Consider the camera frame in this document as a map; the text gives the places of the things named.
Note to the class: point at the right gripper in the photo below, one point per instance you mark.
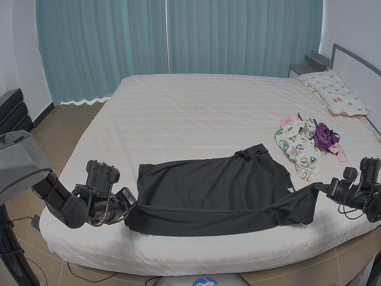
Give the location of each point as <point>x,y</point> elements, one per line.
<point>336,191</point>

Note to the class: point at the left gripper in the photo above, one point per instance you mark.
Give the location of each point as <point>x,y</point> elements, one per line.
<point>126,203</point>

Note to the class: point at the black T-shirt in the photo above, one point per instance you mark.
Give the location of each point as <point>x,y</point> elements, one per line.
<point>208,189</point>

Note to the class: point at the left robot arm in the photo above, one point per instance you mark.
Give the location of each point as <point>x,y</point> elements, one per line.
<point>20,159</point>

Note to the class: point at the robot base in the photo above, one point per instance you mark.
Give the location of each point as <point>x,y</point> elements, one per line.
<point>205,281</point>

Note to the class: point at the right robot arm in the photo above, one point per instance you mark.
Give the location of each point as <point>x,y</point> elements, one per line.
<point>370,168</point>

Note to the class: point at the bed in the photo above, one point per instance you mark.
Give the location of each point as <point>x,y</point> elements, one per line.
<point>193,115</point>

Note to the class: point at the pale pink garment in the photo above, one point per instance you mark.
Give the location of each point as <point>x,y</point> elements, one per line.
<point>339,152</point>

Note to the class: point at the purple garment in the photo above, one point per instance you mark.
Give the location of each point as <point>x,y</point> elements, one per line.
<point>324,135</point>

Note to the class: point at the white printed pyjama top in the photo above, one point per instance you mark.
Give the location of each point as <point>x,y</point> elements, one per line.
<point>297,147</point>

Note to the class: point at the black power adapter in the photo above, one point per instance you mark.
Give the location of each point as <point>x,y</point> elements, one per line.
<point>35,222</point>

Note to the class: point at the white printed pillow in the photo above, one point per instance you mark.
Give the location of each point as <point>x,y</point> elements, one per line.
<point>333,91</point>

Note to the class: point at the white curtain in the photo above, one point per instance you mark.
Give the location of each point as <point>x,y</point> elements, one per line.
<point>83,101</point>

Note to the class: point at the grey bedside table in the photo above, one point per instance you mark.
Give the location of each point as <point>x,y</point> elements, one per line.
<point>306,68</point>

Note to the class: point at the black chest of drawers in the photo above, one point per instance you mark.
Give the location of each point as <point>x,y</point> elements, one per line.
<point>13,109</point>

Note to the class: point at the blue-green curtain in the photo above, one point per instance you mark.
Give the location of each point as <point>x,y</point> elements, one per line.
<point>104,40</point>
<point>238,25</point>

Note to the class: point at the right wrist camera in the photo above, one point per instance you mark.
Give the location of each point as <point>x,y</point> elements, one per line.
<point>349,174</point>

